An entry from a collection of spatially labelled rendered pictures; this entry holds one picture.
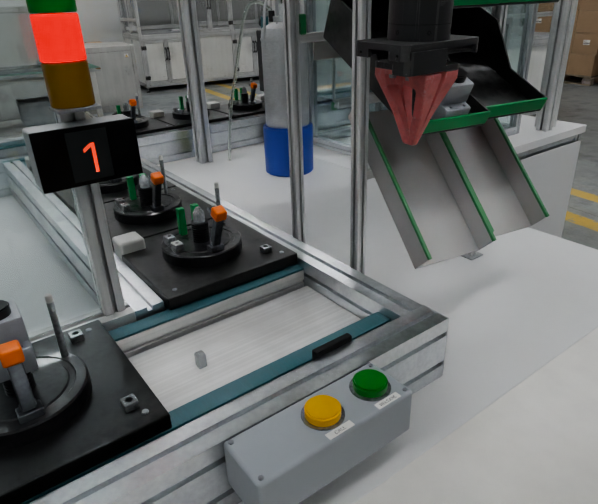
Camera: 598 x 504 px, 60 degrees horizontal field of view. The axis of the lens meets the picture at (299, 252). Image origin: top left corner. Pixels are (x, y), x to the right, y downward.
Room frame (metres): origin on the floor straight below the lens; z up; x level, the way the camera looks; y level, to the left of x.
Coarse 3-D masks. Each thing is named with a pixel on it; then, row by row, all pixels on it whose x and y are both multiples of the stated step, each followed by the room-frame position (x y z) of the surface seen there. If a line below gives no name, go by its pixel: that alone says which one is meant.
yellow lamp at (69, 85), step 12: (84, 60) 0.64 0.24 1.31; (48, 72) 0.62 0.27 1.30; (60, 72) 0.61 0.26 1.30; (72, 72) 0.62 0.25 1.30; (84, 72) 0.63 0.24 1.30; (48, 84) 0.62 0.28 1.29; (60, 84) 0.61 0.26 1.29; (72, 84) 0.62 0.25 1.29; (84, 84) 0.63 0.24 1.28; (48, 96) 0.63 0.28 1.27; (60, 96) 0.61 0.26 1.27; (72, 96) 0.62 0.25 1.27; (84, 96) 0.62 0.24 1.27; (60, 108) 0.62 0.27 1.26
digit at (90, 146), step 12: (72, 132) 0.61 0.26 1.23; (84, 132) 0.62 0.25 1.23; (96, 132) 0.62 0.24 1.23; (72, 144) 0.61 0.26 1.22; (84, 144) 0.61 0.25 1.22; (96, 144) 0.62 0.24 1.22; (108, 144) 0.63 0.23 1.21; (72, 156) 0.61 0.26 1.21; (84, 156) 0.61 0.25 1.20; (96, 156) 0.62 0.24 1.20; (108, 156) 0.63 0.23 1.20; (72, 168) 0.60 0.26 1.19; (84, 168) 0.61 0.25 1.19; (96, 168) 0.62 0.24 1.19; (108, 168) 0.63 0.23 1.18; (84, 180) 0.61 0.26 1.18
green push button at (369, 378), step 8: (360, 376) 0.48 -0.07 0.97; (368, 376) 0.48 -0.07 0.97; (376, 376) 0.48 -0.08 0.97; (384, 376) 0.47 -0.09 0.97; (360, 384) 0.46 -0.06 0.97; (368, 384) 0.46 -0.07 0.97; (376, 384) 0.46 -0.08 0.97; (384, 384) 0.46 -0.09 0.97; (360, 392) 0.46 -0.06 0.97; (368, 392) 0.45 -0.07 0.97; (376, 392) 0.45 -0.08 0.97; (384, 392) 0.46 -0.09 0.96
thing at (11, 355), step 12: (0, 348) 0.41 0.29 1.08; (12, 348) 0.41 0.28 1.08; (0, 360) 0.40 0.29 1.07; (12, 360) 0.41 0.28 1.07; (24, 360) 0.41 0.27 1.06; (12, 372) 0.41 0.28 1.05; (24, 372) 0.41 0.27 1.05; (12, 384) 0.41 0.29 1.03; (24, 384) 0.41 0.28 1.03; (24, 396) 0.41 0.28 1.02; (24, 408) 0.41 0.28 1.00
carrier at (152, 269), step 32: (192, 224) 0.83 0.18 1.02; (128, 256) 0.82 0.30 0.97; (160, 256) 0.82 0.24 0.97; (192, 256) 0.77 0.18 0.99; (224, 256) 0.78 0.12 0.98; (256, 256) 0.80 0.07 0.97; (288, 256) 0.80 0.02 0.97; (160, 288) 0.70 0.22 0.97; (192, 288) 0.70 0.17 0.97; (224, 288) 0.72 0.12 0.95
